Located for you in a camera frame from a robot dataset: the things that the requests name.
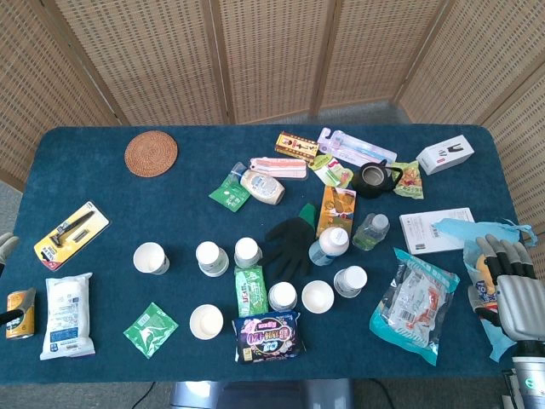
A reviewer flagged teal clear plastic bag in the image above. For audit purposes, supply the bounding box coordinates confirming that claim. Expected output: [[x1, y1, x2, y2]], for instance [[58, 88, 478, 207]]
[[368, 247, 462, 367]]

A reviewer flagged small green spout pouch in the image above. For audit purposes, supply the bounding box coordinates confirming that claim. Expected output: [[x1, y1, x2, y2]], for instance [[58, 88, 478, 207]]
[[208, 173, 251, 213]]

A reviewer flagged white wet wipes pack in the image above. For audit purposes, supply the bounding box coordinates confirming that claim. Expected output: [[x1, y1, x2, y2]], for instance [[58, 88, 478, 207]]
[[39, 272, 96, 361]]

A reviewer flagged black green work glove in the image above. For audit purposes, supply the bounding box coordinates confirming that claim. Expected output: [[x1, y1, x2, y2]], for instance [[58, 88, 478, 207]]
[[260, 203, 320, 280]]

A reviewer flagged dark sanitary pad pack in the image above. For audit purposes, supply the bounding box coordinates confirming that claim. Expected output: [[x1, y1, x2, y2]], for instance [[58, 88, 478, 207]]
[[232, 310, 307, 365]]

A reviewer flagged flat white carton box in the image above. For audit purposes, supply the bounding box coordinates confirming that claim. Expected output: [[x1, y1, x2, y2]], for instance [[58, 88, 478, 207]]
[[399, 207, 476, 256]]

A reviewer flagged white box black print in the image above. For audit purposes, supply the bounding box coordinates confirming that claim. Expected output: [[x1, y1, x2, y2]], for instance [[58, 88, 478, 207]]
[[416, 134, 476, 176]]

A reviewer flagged yellow drink can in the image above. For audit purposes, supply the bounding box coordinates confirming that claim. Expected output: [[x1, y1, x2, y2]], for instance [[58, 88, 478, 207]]
[[5, 290, 36, 341]]

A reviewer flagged single floral paper cup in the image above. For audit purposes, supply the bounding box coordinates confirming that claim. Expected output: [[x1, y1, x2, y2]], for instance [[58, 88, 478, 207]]
[[267, 281, 298, 313], [301, 279, 336, 315], [333, 265, 369, 300], [233, 237, 264, 270], [133, 241, 170, 276]]

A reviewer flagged black floor cable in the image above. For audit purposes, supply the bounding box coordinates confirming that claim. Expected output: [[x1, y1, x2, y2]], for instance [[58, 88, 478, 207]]
[[370, 377, 397, 409], [129, 380, 158, 409]]

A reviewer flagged clear bottle green label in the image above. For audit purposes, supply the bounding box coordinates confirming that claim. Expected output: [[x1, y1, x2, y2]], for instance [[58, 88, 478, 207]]
[[352, 212, 391, 251]]

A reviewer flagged round woven rattan coaster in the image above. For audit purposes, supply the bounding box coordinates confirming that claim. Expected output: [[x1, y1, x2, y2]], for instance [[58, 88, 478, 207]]
[[123, 130, 179, 178]]

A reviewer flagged upright paper cup front left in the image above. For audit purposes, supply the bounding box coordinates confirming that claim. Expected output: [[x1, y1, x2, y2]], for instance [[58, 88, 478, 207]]
[[189, 303, 225, 342]]

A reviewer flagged yellow razor blister pack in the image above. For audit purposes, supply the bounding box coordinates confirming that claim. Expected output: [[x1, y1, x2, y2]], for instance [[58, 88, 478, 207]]
[[33, 201, 110, 272]]

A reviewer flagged orange carton box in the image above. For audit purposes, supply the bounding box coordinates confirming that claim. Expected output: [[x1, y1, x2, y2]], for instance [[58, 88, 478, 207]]
[[315, 184, 358, 240]]

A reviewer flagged light blue cloth bag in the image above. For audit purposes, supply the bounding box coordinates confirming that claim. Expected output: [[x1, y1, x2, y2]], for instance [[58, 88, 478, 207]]
[[434, 216, 538, 249]]

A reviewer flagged green lip balm card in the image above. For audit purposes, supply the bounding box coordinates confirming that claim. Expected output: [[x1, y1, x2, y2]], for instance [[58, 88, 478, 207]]
[[308, 154, 355, 189]]

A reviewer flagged yellow plush toy packet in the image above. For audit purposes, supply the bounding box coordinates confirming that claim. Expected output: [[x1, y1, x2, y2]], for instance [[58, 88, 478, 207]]
[[462, 239, 519, 364]]

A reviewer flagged yellow red long box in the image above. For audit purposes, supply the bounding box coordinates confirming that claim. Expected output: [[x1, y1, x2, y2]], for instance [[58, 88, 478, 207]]
[[274, 130, 320, 161]]

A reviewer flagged beige sauce squeeze bottle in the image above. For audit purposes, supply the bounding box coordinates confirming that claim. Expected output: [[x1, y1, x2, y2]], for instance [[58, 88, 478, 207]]
[[232, 164, 286, 206]]

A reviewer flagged green orange snack packet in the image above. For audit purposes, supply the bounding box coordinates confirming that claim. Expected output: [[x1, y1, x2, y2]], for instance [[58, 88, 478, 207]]
[[390, 160, 426, 201]]

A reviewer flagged green tissue pack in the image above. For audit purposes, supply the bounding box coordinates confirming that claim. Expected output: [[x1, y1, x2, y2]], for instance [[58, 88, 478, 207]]
[[233, 265, 270, 319]]

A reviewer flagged black cast iron teapot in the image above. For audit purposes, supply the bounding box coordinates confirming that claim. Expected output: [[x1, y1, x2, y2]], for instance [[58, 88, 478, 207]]
[[350, 159, 404, 200]]

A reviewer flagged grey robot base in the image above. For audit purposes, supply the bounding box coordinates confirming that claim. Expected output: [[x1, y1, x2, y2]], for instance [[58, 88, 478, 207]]
[[169, 377, 355, 409]]

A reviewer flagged milk drink bottle white cap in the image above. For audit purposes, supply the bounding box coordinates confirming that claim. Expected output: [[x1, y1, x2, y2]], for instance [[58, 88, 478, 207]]
[[307, 226, 351, 268]]

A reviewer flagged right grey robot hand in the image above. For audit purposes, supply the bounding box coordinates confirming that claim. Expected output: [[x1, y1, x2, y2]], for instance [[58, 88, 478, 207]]
[[468, 233, 545, 342]]

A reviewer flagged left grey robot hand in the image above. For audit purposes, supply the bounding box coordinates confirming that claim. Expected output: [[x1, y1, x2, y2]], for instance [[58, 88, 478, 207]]
[[0, 233, 37, 329]]

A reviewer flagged purple toothbrush pack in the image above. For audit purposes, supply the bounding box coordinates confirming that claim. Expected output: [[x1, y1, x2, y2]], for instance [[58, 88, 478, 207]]
[[316, 127, 399, 167]]

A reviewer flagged woven bamboo folding screen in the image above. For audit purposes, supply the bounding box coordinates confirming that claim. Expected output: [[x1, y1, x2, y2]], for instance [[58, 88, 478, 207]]
[[0, 0, 545, 248]]

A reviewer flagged pink blister pack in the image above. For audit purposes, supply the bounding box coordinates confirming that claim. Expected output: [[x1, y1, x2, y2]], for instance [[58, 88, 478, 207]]
[[249, 156, 309, 181]]

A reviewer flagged large green foil sachet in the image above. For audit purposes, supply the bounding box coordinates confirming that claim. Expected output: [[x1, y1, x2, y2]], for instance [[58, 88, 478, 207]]
[[123, 302, 180, 360]]

